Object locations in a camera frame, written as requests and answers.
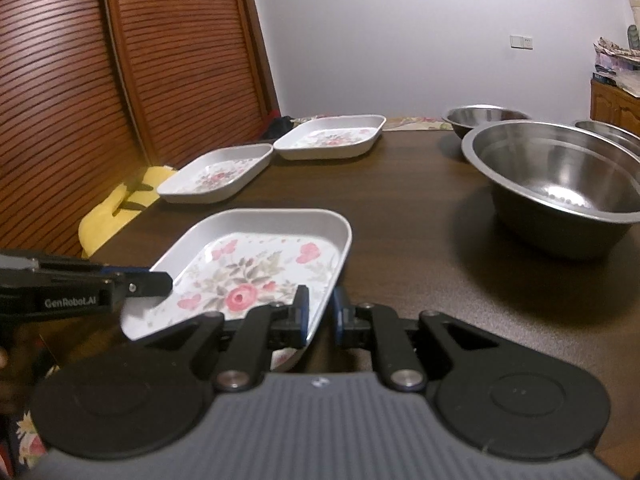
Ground floral white tray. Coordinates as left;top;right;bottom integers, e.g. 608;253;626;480
157;143;273;205
273;115;386;162
120;208;352;340

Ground yellow pikachu plush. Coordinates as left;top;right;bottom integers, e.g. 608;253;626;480
78;166;176;258

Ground dark clothes on bed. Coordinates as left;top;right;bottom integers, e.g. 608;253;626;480
259;116;295;142

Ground floral bed quilt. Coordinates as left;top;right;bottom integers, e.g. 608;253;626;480
291;114;452;131

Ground wooden louvre wardrobe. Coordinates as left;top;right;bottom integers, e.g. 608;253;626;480
1;0;279;255

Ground large steel bowl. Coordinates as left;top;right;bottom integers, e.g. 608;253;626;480
461;120;639;257

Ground wooden sideboard cabinet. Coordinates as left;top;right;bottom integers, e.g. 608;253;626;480
590;80;640;136

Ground stack of folded fabrics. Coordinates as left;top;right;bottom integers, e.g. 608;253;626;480
593;37;639;98

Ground white wall switch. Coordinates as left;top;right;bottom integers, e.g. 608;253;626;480
510;35;534;50

